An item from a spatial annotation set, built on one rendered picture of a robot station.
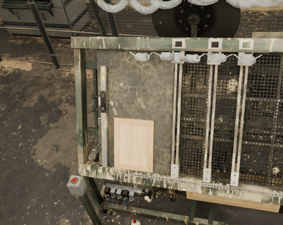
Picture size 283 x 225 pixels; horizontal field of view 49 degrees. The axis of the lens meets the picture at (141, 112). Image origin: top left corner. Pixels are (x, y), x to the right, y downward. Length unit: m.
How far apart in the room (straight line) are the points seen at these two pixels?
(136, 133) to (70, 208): 1.55
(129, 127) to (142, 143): 0.19
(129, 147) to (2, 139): 2.76
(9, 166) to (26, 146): 0.38
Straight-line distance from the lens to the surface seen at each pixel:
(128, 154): 2.88
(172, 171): 2.76
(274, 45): 2.47
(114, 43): 2.65
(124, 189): 3.00
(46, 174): 4.38
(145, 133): 2.76
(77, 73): 2.87
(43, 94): 5.64
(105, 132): 2.87
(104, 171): 3.00
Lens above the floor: 3.24
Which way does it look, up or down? 44 degrees down
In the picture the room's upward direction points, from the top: 12 degrees counter-clockwise
